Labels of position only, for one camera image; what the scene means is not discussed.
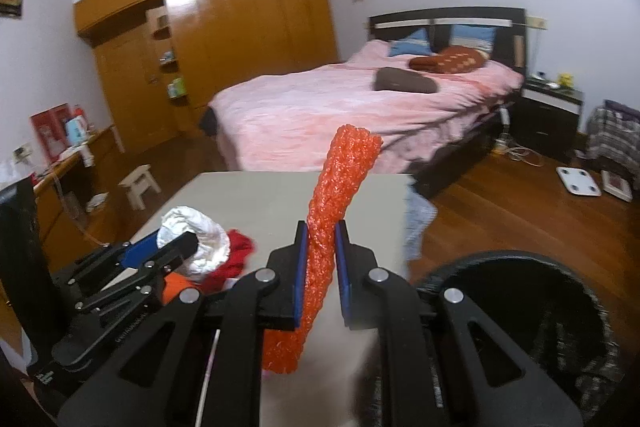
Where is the orange foam net sleeve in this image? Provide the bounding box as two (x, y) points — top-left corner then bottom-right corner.
(262, 124), (383, 374)

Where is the black trash bin with liner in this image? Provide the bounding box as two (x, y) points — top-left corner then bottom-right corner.
(349, 248), (624, 427)

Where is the red cloth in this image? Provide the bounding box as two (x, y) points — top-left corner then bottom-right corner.
(200, 230), (255, 295)

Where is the wooden side desk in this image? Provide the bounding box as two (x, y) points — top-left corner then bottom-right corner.
(35, 128), (128, 272)

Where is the small white stool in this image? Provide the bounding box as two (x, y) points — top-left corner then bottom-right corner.
(118, 165), (162, 210)

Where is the white crumpled cloth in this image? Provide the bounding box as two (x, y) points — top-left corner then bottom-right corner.
(156, 206), (231, 283)

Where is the grey quilted table cover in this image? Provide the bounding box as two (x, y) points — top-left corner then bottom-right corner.
(402, 186), (437, 261)

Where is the bed with pink cover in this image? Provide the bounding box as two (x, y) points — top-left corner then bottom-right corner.
(201, 39), (524, 196)

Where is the wooden wardrobe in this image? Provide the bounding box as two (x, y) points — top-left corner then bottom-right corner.
(74, 0), (337, 154)

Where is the white bathroom scale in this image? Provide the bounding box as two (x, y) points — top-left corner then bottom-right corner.
(556, 167), (601, 197)

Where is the brown cushion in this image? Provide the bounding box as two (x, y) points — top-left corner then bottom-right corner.
(373, 67), (439, 94)

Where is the black white nightstand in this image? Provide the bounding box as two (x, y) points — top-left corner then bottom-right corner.
(510, 78), (584, 162)

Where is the left blue pillow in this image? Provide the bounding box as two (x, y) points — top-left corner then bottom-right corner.
(388, 27), (433, 57)

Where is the blue pillow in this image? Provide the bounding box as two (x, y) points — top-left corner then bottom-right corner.
(449, 24), (497, 55)
(388, 27), (433, 57)

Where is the plaid cloth covered chair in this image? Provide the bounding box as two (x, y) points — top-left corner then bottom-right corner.
(586, 100), (639, 191)

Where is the red dotted pillow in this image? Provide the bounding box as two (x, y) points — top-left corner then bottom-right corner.
(408, 46), (489, 74)

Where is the yellow toy on nightstand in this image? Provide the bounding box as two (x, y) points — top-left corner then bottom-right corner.
(558, 72), (574, 89)

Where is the right blue pillow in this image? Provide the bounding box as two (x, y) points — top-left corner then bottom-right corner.
(449, 24), (497, 55)

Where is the black bed headboard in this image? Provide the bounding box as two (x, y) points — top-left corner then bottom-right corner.
(369, 6), (527, 75)

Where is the red photo frame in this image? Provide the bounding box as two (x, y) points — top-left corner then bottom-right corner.
(30, 104), (72, 165)

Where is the white cable on floor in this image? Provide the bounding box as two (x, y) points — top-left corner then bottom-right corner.
(491, 106), (547, 168)

